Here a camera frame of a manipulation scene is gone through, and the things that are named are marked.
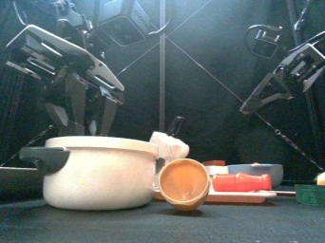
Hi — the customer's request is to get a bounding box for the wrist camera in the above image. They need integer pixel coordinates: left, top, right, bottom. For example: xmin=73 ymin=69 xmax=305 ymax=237
xmin=248 ymin=26 xmax=283 ymax=60
xmin=97 ymin=0 xmax=152 ymax=48

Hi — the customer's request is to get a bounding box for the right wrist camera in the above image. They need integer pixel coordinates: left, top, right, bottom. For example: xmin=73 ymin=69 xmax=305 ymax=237
xmin=248 ymin=26 xmax=283 ymax=60

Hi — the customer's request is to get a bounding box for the dark green round dish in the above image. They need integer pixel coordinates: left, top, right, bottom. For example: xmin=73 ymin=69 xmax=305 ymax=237
xmin=294 ymin=183 xmax=325 ymax=207

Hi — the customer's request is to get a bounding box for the red and white toy piece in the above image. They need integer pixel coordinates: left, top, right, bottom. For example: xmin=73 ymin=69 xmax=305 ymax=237
xmin=202 ymin=159 xmax=230 ymax=177

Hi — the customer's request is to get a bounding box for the thin diagonal brace cable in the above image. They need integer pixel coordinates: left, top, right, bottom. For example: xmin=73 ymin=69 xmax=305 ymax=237
xmin=164 ymin=37 xmax=325 ymax=173
xmin=0 ymin=0 xmax=212 ymax=168

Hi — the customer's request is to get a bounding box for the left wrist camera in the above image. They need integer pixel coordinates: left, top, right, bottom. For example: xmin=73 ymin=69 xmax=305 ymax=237
xmin=97 ymin=0 xmax=152 ymax=48

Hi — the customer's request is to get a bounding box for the orange plastic cup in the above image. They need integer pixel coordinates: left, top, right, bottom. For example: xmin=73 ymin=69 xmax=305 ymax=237
xmin=156 ymin=158 xmax=212 ymax=213

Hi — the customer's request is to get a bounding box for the vertical metal frame pole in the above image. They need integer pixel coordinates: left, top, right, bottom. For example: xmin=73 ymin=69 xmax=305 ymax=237
xmin=159 ymin=0 xmax=167 ymax=133

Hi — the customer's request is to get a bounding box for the white toy pot black handle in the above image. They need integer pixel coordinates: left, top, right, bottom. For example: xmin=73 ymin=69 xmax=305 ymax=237
xmin=17 ymin=136 xmax=164 ymax=212

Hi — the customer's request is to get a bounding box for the pink plastic tray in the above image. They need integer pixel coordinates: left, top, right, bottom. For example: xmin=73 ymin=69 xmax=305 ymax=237
xmin=153 ymin=186 xmax=278 ymax=204

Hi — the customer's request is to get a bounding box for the pale yellow toy ball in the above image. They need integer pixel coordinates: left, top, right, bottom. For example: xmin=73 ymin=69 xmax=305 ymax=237
xmin=314 ymin=171 xmax=325 ymax=187

